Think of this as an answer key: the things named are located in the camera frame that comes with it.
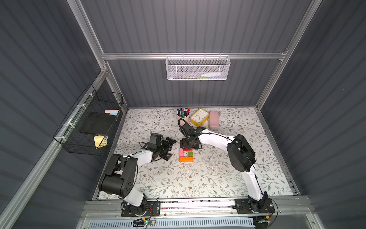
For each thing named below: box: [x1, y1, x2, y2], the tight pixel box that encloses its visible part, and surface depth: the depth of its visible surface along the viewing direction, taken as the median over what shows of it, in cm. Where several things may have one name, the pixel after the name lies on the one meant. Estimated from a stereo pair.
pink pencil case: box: [208, 110, 220, 130], surface depth 113 cm
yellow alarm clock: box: [190, 108, 210, 127], surface depth 114 cm
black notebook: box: [79, 111, 116, 136], surface depth 75 cm
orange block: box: [179, 156, 194, 162], surface depth 93 cm
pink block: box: [179, 147, 184, 157], surface depth 96 cm
